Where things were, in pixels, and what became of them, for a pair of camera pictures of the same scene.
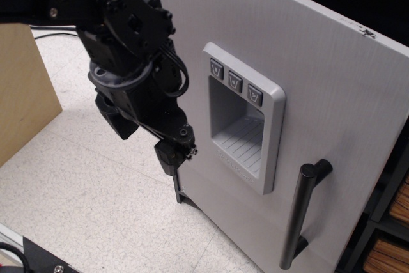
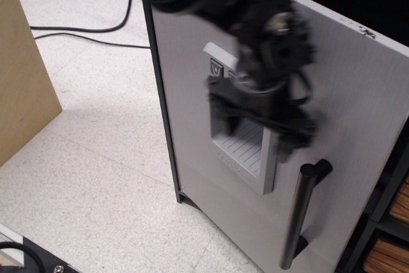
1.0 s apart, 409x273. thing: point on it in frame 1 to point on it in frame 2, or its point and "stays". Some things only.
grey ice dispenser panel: [246, 118] stays
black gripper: [149, 92] to [280, 106]
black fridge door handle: [310, 176] stays
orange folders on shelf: [388, 257] stays
